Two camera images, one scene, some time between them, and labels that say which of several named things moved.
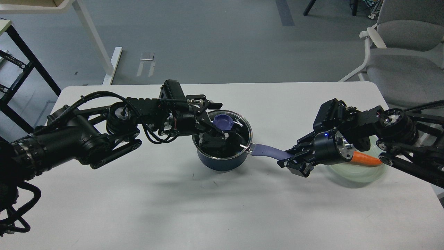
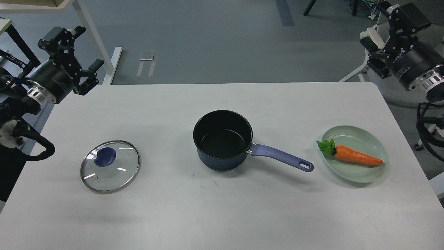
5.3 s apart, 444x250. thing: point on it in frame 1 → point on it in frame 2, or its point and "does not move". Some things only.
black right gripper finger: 303,148 → 380,60
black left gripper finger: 212,139 → 92,80
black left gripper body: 190,120 → 58,78
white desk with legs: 35,6 does not move
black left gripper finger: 201,106 → 61,39
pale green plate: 350,171 does not move
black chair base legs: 355,3 does not move
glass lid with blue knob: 236,126 → 109,165
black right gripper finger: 301,165 → 404,20
